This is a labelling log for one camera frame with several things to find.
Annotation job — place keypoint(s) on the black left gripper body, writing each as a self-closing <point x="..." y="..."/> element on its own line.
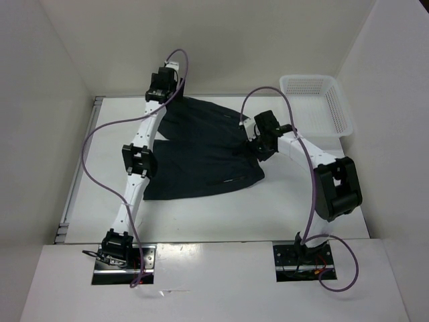
<point x="173" y="86"/>

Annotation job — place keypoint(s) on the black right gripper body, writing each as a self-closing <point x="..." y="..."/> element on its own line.
<point x="258" y="146"/>

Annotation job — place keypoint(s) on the dark navy shorts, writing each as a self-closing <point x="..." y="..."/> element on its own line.
<point x="202" y="153"/>

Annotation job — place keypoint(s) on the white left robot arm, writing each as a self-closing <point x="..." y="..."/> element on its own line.
<point x="140" y="166"/>

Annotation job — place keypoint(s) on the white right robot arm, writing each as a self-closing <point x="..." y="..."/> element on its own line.
<point x="335" y="185"/>

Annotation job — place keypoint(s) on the white plastic perforated basket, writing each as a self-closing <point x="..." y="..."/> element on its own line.
<point x="318" y="104"/>

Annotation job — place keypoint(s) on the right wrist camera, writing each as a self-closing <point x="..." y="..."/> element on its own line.
<point x="249" y="126"/>

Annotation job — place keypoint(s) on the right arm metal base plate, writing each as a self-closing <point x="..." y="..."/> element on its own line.
<point x="289" y="267"/>

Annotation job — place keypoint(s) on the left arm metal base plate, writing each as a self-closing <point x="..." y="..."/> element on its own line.
<point x="109" y="271"/>

